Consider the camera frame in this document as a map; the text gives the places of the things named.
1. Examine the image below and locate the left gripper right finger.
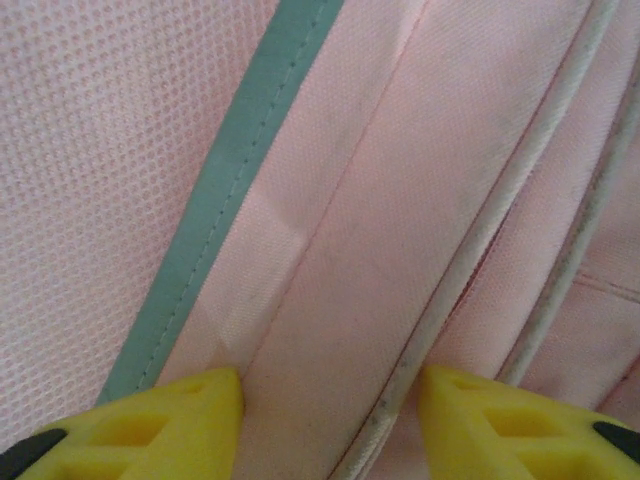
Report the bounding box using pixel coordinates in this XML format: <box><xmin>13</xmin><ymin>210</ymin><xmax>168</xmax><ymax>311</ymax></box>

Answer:
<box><xmin>418</xmin><ymin>363</ymin><xmax>640</xmax><ymax>480</ymax></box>

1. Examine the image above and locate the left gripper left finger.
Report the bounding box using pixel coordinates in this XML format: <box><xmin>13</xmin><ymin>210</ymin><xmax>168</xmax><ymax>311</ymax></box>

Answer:
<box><xmin>0</xmin><ymin>367</ymin><xmax>247</xmax><ymax>480</ymax></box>

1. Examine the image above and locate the pink student backpack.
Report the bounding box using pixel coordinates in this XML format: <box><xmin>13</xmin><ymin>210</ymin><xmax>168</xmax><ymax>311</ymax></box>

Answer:
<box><xmin>0</xmin><ymin>0</ymin><xmax>640</xmax><ymax>480</ymax></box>

